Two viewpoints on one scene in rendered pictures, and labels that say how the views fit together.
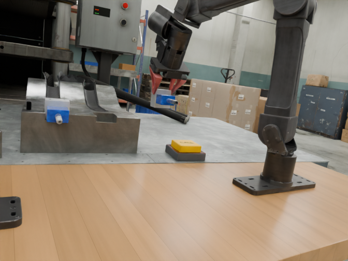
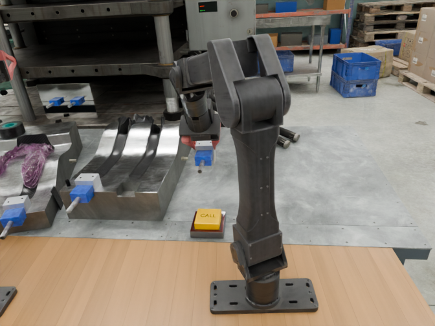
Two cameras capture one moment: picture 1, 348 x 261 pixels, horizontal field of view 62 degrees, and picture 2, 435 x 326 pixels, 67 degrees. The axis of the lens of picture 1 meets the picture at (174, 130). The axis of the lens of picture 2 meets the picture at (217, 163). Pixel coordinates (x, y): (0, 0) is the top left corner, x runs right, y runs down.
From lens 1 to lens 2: 0.57 m
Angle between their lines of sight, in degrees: 36
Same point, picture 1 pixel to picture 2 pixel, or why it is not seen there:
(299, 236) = not seen: outside the picture
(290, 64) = (246, 182)
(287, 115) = (248, 239)
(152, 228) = not seen: outside the picture
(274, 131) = (235, 253)
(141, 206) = (88, 311)
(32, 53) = (144, 71)
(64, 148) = (98, 217)
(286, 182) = (261, 304)
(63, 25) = (162, 40)
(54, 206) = (33, 299)
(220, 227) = not seen: outside the picture
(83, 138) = (111, 209)
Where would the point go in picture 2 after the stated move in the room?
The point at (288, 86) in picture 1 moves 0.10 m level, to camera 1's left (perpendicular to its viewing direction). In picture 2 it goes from (248, 206) to (197, 190)
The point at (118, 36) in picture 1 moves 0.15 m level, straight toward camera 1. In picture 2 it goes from (230, 31) to (219, 36)
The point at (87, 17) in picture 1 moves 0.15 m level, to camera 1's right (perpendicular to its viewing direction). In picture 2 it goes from (193, 17) to (223, 17)
